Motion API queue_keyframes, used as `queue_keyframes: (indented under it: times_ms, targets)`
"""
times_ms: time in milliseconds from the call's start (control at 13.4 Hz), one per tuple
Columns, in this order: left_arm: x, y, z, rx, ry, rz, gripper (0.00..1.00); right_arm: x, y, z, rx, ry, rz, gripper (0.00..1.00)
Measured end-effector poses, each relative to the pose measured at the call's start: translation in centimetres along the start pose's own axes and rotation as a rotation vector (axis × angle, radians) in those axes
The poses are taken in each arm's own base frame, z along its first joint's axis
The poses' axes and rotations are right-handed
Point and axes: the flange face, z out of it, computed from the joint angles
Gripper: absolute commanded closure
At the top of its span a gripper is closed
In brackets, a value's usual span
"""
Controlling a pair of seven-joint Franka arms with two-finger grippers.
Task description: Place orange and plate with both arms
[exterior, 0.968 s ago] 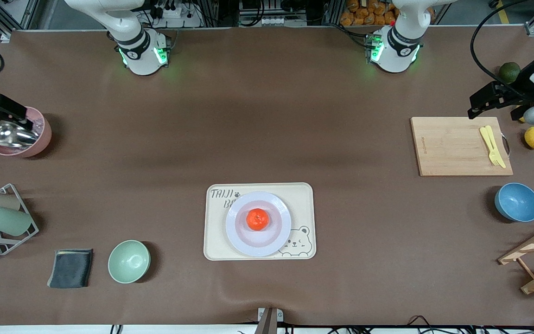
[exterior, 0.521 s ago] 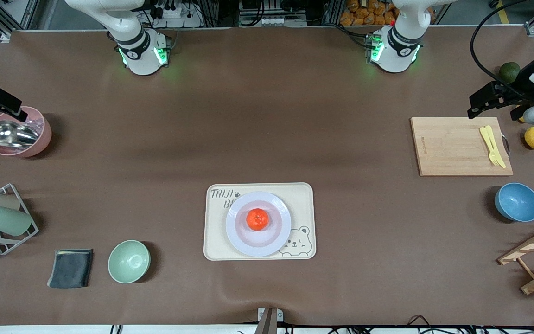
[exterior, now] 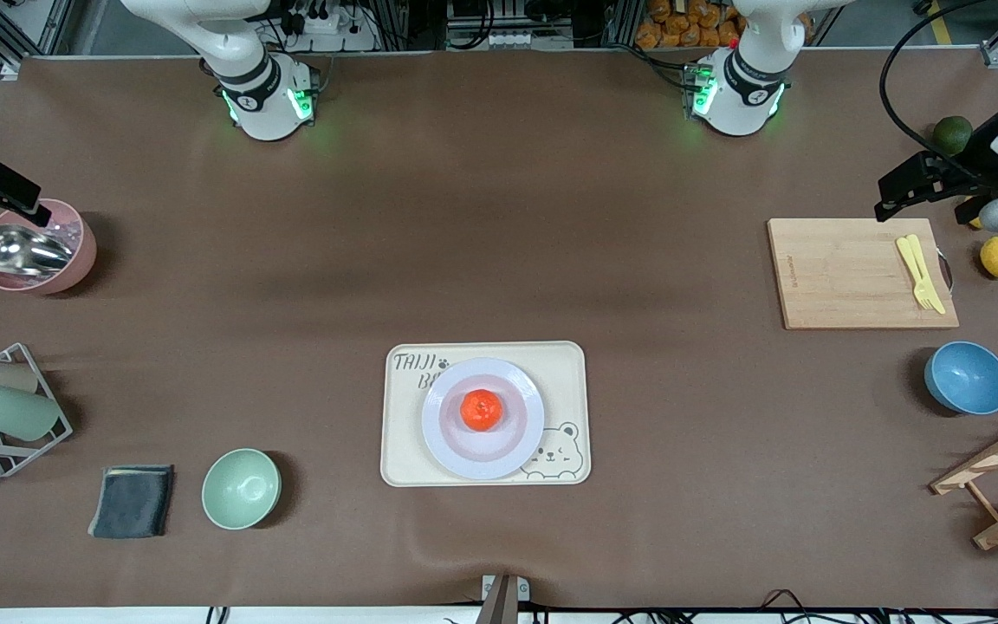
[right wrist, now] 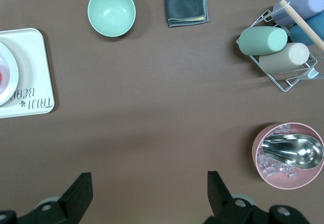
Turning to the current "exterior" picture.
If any yellow plastic fork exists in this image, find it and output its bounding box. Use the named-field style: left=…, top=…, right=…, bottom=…
left=896, top=236, right=936, bottom=311

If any grey wire cup rack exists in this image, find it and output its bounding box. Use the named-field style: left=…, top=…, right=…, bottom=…
left=0, top=342, right=75, bottom=478

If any dark grey folded cloth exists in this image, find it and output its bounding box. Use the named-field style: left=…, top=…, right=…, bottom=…
left=87, top=465, right=176, bottom=540

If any lavender round plate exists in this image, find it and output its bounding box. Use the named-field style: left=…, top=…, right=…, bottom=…
left=421, top=357, right=546, bottom=481

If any pink bowl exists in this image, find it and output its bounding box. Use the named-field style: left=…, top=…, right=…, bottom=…
left=0, top=198, right=98, bottom=296

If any brown table mat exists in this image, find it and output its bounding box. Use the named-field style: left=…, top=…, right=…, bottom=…
left=0, top=48, right=998, bottom=609

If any blue bowl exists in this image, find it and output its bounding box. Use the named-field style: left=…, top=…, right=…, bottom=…
left=924, top=341, right=998, bottom=416

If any white power strip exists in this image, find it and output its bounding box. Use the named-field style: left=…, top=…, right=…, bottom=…
left=287, top=7, right=379, bottom=53
left=483, top=30, right=574, bottom=50

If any grey metal camera mount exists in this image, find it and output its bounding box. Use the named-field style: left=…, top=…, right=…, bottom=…
left=475, top=574, right=531, bottom=624

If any orange fruit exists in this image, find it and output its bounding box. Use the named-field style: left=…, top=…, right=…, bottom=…
left=460, top=389, right=505, bottom=432

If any light green bowl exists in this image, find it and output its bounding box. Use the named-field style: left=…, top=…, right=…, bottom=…
left=201, top=448, right=282, bottom=530

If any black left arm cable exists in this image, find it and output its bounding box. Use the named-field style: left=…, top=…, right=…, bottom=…
left=878, top=0, right=998, bottom=179

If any metal scoop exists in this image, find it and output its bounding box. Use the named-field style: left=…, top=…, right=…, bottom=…
left=0, top=225, right=75, bottom=276

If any dark green avocado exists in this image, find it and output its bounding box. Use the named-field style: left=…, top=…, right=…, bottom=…
left=932, top=115, right=974, bottom=158

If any wooden dish rack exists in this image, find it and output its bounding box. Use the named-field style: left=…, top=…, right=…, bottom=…
left=930, top=407, right=998, bottom=552

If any cream bear print tray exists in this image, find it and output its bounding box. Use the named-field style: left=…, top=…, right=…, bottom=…
left=380, top=341, right=592, bottom=487

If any wooden cutting board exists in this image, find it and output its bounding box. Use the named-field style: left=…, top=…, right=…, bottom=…
left=767, top=218, right=960, bottom=331

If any yellow plastic knife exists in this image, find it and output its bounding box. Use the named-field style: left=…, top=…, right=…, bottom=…
left=906, top=234, right=947, bottom=315

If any bag of orange fruits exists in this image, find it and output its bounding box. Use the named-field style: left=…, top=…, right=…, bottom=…
left=635, top=0, right=812, bottom=49

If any light green cup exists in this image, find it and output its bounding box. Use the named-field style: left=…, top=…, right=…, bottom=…
left=0, top=384, right=62, bottom=442

